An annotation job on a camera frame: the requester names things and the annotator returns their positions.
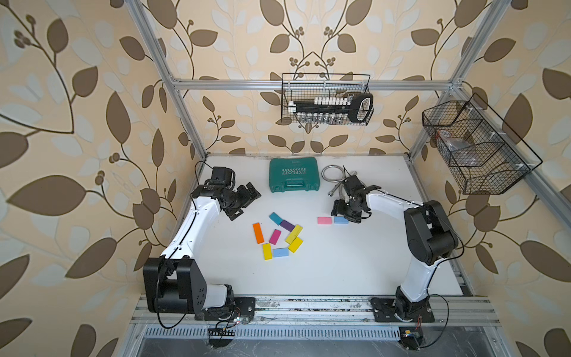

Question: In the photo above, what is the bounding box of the light blue block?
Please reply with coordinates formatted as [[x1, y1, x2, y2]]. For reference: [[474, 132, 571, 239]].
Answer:
[[272, 248, 290, 258], [333, 217, 349, 225]]

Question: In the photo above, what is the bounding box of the pink block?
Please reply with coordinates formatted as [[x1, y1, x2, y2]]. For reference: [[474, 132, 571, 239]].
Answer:
[[317, 217, 333, 226]]

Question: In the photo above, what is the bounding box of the long yellow-green block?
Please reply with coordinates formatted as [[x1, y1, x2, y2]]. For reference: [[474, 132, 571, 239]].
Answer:
[[285, 225, 303, 244]]

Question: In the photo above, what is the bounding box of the short yellow block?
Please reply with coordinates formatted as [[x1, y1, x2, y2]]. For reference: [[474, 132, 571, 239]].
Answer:
[[288, 237, 303, 253]]

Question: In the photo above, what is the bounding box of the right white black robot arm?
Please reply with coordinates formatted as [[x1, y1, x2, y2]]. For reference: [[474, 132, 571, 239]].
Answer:
[[332, 175, 459, 322]]

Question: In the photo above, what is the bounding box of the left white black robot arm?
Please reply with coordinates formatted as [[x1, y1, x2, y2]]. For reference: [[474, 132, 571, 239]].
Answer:
[[143, 182, 261, 320]]

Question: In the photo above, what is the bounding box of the teal block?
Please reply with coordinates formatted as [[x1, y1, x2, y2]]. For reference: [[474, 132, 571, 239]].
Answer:
[[269, 213, 283, 226]]

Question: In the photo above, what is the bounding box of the green plastic tool case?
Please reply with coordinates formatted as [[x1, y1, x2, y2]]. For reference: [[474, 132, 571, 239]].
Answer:
[[269, 157, 321, 193]]

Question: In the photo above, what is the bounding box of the orange long block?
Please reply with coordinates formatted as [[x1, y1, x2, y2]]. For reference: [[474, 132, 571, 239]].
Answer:
[[253, 223, 265, 244]]

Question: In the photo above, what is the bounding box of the purple block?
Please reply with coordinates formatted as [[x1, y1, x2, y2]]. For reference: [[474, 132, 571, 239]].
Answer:
[[280, 220, 296, 232]]

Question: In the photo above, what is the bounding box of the magenta block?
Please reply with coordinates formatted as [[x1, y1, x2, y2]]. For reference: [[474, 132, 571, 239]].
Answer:
[[269, 229, 282, 245]]

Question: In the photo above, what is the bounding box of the yellow block lower left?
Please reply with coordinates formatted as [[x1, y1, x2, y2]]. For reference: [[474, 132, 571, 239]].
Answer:
[[263, 243, 273, 260]]

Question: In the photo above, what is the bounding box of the light blue flat block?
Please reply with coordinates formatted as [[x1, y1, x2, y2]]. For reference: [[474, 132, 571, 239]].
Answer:
[[272, 248, 290, 258]]

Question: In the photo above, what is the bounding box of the black white socket set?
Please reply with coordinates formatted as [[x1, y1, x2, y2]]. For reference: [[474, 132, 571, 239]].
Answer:
[[285, 93, 374, 126]]

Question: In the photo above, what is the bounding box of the clear plastic bag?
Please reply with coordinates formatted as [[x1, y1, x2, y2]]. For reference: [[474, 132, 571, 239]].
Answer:
[[437, 130, 480, 167]]

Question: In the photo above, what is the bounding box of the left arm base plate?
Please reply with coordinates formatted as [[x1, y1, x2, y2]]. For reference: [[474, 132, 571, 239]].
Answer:
[[195, 296, 256, 324]]

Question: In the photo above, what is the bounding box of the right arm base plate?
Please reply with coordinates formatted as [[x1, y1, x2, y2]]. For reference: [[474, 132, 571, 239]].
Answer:
[[370, 297, 436, 323]]

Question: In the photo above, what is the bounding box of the aluminium front rail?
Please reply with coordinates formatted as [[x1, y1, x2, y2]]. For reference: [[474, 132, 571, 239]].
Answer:
[[130, 294, 501, 327]]

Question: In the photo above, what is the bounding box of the centre black wire basket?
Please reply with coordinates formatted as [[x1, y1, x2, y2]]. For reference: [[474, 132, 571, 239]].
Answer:
[[280, 72, 374, 126]]

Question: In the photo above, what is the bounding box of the black wire basket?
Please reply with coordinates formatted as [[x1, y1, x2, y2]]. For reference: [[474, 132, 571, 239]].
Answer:
[[280, 72, 374, 126], [422, 93, 543, 195]]

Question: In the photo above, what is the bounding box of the right black wire basket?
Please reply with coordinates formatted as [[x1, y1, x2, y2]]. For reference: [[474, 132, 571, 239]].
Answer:
[[422, 93, 543, 195]]

